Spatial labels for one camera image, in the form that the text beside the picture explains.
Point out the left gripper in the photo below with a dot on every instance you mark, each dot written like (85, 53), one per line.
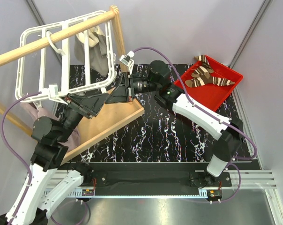
(93, 103)

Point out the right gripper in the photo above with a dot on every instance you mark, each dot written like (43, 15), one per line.
(124, 91)

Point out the lilac sock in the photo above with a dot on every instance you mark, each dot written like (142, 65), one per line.
(35, 113)

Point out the white plastic sock hanger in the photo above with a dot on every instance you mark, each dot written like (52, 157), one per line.
(57, 36)

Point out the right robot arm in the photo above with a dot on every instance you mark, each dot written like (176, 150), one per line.
(228, 134)

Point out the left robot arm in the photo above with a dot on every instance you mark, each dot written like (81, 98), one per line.
(32, 207)

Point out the wooden drying rack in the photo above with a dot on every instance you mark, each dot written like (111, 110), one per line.
(105, 119)

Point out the grey beige hanging sock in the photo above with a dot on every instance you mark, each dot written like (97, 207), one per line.
(97, 50)

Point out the brown striped sock left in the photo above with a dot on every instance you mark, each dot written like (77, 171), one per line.
(200, 77)

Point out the brown striped sock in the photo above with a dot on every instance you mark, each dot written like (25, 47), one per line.
(218, 81)
(200, 77)

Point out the red plastic tray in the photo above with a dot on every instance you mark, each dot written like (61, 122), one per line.
(211, 96)

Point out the brown striped sock right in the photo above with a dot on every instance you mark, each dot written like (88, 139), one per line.
(218, 81)

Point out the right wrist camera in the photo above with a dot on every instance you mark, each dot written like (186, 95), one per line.
(128, 61)

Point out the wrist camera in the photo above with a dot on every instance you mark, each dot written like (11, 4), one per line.
(128, 61)
(51, 93)

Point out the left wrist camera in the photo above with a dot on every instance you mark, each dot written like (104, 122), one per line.
(51, 93)

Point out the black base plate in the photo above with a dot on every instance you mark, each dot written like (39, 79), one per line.
(153, 179)

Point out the aluminium rail frame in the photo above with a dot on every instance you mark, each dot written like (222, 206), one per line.
(252, 198)

